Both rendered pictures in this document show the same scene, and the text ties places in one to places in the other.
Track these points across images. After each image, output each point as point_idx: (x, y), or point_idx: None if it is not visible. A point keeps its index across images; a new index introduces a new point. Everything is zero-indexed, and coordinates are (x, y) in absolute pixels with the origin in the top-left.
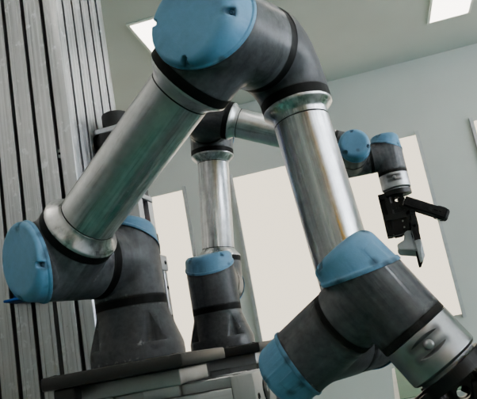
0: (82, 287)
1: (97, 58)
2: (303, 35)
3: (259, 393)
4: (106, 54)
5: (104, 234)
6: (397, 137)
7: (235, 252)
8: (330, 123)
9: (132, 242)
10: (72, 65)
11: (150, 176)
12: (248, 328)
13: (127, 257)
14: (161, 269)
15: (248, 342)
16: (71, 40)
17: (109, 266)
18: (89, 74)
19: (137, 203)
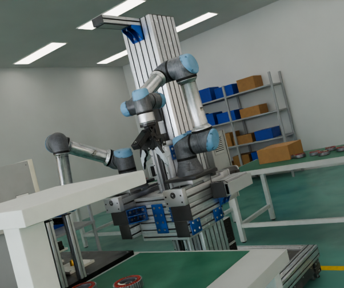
0: (115, 168)
1: (151, 62)
2: (48, 144)
3: (106, 204)
4: (156, 53)
5: (101, 162)
6: (132, 95)
7: (193, 130)
8: (56, 160)
9: (114, 158)
10: (139, 80)
11: (84, 158)
12: (180, 171)
13: (114, 162)
14: (119, 164)
15: (179, 176)
16: (138, 70)
17: (113, 164)
18: (148, 74)
19: (94, 159)
